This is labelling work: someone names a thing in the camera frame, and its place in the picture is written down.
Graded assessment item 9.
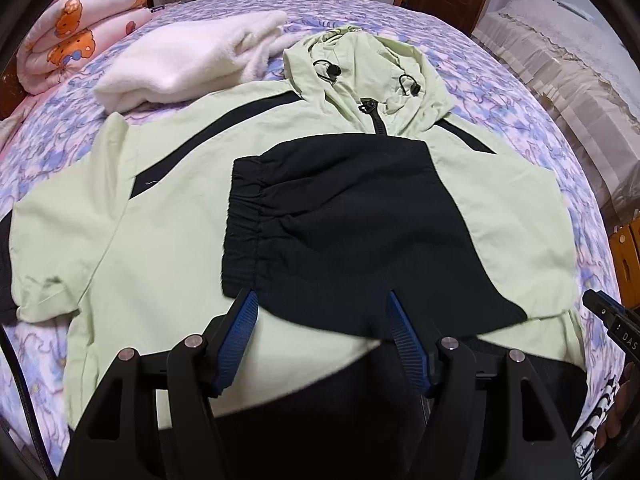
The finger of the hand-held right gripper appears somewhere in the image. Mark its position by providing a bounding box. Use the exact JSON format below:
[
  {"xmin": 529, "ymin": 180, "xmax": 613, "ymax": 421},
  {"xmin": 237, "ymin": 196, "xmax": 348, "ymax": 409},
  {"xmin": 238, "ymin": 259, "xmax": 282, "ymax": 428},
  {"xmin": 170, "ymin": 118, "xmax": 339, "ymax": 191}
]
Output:
[{"xmin": 582, "ymin": 289, "xmax": 621, "ymax": 331}]

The person's right hand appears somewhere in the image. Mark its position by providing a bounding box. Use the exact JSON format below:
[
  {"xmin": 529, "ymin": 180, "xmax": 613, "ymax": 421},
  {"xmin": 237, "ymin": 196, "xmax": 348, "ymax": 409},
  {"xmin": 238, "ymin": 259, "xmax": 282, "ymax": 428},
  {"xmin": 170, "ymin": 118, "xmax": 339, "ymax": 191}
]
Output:
[{"xmin": 594, "ymin": 360, "xmax": 640, "ymax": 463}]

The pink cartoon print quilt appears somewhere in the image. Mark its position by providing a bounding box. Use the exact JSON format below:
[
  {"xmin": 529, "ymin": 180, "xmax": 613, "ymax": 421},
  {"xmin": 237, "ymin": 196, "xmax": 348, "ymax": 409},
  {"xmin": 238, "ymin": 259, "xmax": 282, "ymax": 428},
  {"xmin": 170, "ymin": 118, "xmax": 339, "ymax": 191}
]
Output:
[{"xmin": 15, "ymin": 0, "xmax": 153, "ymax": 96}]

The purple floral bed sheet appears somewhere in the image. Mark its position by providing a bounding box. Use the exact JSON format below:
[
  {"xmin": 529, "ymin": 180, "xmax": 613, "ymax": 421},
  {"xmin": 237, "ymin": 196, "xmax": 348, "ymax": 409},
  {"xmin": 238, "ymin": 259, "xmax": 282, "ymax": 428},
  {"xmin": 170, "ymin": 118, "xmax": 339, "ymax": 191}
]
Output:
[{"xmin": 0, "ymin": 0, "xmax": 621, "ymax": 480}]

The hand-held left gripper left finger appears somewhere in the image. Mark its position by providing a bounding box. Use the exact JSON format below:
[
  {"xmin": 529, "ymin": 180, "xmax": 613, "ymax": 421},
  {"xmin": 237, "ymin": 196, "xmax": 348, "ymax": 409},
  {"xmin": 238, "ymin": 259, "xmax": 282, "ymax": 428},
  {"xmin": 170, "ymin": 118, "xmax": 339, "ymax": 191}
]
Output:
[{"xmin": 72, "ymin": 287, "xmax": 261, "ymax": 480}]

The green and black hooded jacket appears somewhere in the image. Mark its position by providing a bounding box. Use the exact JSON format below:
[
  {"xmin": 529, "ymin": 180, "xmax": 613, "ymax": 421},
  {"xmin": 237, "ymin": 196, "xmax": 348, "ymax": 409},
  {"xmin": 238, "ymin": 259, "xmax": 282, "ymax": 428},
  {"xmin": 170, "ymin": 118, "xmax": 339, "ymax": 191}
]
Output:
[{"xmin": 0, "ymin": 22, "xmax": 588, "ymax": 480}]

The yellow wooden cabinet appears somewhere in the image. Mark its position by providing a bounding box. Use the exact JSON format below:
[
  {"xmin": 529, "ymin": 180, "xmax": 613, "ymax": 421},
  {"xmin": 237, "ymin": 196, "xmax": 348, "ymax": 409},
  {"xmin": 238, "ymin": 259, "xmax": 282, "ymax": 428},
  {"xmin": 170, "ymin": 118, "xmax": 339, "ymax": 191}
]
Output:
[{"xmin": 607, "ymin": 205, "xmax": 640, "ymax": 306}]

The black and white striped clothing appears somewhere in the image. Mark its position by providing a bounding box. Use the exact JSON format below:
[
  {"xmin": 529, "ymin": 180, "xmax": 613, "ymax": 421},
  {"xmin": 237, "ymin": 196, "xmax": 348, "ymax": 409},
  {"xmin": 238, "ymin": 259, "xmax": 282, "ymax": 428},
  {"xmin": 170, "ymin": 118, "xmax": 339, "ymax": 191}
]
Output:
[{"xmin": 570, "ymin": 372, "xmax": 623, "ymax": 480}]

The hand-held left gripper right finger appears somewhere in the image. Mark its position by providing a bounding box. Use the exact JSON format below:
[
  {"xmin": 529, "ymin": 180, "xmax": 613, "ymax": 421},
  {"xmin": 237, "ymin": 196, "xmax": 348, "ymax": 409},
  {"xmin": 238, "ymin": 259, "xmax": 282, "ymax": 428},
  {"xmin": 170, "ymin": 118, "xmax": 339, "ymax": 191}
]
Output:
[{"xmin": 385, "ymin": 290, "xmax": 581, "ymax": 480}]

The white fleece garment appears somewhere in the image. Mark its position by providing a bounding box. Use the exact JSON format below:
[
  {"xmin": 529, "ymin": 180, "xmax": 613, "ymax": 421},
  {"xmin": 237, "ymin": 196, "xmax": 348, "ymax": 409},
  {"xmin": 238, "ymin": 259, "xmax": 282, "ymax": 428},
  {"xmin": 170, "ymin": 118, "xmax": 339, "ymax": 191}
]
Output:
[{"xmin": 92, "ymin": 9, "xmax": 311, "ymax": 113}]

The beige lace covered furniture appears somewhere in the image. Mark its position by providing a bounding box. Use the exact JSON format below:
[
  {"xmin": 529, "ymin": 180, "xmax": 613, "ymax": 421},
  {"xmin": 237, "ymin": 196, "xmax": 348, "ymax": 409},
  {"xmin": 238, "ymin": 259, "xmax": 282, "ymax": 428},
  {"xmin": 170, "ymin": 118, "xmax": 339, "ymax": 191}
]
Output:
[{"xmin": 472, "ymin": 0, "xmax": 640, "ymax": 201}]

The black cable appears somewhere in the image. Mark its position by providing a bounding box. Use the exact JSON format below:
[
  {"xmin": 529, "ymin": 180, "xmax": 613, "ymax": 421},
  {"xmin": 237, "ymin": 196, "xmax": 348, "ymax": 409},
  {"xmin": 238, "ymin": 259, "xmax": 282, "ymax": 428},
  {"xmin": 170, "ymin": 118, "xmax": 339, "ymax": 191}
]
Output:
[{"xmin": 0, "ymin": 324, "xmax": 57, "ymax": 480}]

